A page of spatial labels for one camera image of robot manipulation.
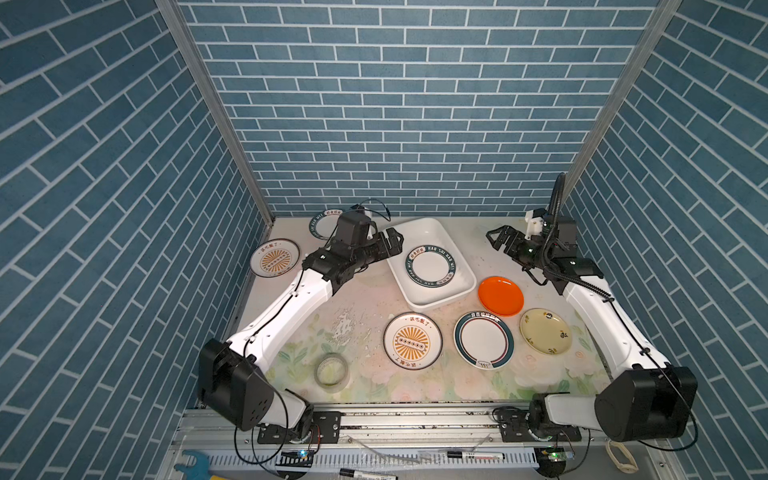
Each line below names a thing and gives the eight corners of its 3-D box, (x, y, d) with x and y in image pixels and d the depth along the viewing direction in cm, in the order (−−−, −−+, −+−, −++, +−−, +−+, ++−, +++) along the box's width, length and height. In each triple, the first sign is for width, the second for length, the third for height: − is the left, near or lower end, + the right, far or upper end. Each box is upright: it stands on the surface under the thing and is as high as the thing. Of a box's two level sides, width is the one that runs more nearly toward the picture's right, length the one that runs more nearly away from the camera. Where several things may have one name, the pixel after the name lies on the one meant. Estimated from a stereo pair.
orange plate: (482, 316, 96) (484, 313, 94) (475, 279, 104) (476, 276, 103) (526, 316, 96) (528, 313, 94) (515, 279, 105) (517, 276, 103)
